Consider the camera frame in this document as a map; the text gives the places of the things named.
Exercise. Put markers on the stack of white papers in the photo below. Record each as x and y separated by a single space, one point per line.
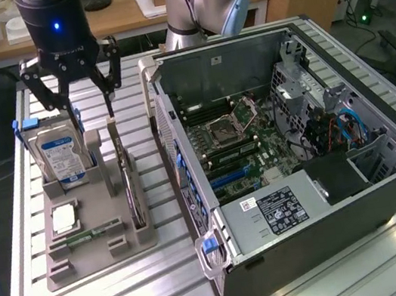
150 5

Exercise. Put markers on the open black PC case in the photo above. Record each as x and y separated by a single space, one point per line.
313 235

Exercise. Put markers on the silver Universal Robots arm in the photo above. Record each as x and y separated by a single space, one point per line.
195 2

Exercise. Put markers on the grey parts rack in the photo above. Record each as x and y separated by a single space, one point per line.
101 207

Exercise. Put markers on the metal socket cover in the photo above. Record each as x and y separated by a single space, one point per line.
246 110

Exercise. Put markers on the green RAM stick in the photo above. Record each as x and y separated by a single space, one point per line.
86 234

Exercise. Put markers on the white round container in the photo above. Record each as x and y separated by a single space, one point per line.
18 30

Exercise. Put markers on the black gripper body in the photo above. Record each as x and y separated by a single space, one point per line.
54 31

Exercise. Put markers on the grey power supply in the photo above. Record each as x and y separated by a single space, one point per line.
271 215

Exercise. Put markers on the hard disk in blue caddy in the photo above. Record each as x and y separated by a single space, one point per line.
59 153

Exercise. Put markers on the silver CPU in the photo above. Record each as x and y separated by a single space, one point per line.
64 220

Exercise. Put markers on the grey slanted disk bay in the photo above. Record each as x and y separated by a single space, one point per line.
380 158

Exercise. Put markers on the CPU socket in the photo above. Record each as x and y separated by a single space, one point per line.
224 132

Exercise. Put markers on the green graphics card black fan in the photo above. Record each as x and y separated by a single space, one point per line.
132 190

